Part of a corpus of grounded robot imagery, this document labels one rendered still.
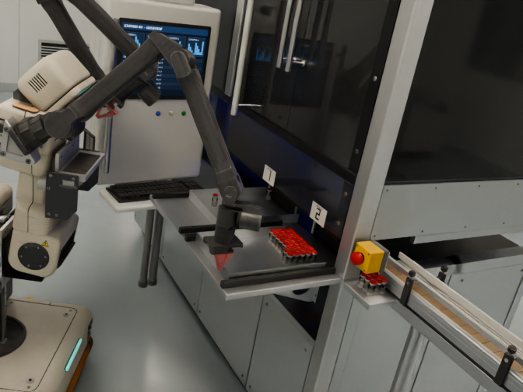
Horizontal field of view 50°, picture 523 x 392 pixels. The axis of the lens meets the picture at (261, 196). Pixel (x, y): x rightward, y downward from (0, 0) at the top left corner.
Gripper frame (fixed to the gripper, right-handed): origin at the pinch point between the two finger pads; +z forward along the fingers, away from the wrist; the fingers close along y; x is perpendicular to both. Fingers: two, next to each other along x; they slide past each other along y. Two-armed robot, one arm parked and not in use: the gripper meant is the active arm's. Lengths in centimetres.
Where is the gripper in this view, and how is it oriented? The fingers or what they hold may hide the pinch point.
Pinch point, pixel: (219, 267)
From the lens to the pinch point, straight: 166.0
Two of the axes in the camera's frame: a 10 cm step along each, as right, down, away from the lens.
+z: -1.7, 9.2, 3.6
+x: -4.7, -4.0, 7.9
